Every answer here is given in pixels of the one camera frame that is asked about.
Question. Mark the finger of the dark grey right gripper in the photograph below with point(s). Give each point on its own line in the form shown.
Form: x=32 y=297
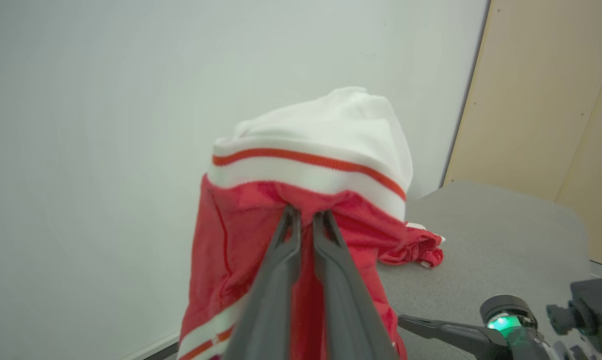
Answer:
x=456 y=335

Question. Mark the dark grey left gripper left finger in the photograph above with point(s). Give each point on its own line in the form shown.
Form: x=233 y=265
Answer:
x=270 y=300

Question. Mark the black baseboard strip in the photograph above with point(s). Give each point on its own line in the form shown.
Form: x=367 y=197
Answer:
x=169 y=356

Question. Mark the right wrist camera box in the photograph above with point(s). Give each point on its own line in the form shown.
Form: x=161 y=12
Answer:
x=598 y=312

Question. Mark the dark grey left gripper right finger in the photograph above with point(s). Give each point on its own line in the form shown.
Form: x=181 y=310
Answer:
x=348 y=310

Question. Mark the red and white striped garment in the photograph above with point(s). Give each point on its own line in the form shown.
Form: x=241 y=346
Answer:
x=240 y=240

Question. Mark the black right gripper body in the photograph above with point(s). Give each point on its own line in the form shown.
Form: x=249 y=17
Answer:
x=518 y=340

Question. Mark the beige wooden panel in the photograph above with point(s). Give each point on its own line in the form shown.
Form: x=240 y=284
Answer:
x=526 y=90
x=598 y=200

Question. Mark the white wall trim strip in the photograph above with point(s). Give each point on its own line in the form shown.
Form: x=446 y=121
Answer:
x=153 y=346

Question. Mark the grey fabric sofa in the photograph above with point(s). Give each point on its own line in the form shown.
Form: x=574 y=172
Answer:
x=491 y=240

